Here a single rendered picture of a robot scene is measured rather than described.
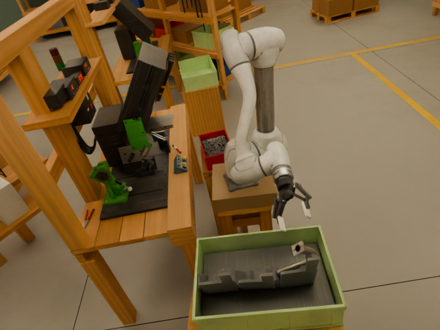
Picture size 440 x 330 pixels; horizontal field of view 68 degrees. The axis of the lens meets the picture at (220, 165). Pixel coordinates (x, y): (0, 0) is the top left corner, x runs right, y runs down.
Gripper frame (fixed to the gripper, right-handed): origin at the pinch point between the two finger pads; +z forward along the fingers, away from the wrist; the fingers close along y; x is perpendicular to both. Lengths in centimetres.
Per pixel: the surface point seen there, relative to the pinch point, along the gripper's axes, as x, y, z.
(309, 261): 2.1, 0.2, 16.0
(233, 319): -7.1, -36.6, 28.3
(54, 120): -87, -65, -68
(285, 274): 4.3, -14.1, 16.0
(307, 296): 23.3, -20.6, 21.4
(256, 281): -4.3, -22.7, 17.2
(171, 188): -11, -77, -58
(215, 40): 74, -102, -336
